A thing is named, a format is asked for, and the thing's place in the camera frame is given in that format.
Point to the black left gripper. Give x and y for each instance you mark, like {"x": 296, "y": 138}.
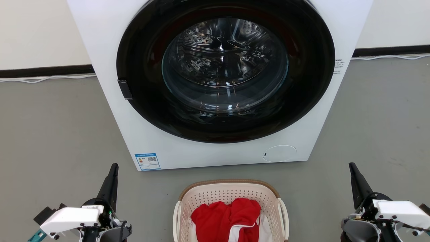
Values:
{"x": 109, "y": 216}

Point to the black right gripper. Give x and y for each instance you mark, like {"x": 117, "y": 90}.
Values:
{"x": 366, "y": 208}

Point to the cream plastic laundry basket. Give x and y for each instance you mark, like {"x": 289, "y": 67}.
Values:
{"x": 231, "y": 192}

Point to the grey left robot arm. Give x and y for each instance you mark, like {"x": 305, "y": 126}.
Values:
{"x": 114, "y": 235}

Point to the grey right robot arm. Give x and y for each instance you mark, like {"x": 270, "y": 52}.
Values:
{"x": 359, "y": 232}

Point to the blue energy label sticker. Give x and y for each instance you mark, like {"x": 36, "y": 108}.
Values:
{"x": 147, "y": 162}

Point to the white front-load washing machine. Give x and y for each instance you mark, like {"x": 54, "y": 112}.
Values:
{"x": 141, "y": 148}

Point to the round white filter cover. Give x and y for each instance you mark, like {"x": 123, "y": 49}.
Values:
{"x": 279, "y": 153}

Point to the white garment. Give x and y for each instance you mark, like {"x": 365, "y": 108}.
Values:
{"x": 265, "y": 232}

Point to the red garment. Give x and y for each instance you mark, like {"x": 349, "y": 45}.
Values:
{"x": 218, "y": 218}

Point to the black round washer door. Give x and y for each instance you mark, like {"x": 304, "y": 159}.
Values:
{"x": 302, "y": 84}

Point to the black baseboard strip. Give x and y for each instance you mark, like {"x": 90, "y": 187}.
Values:
{"x": 393, "y": 50}
{"x": 43, "y": 71}

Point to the steel washer drum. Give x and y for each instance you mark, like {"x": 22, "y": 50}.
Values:
{"x": 218, "y": 50}

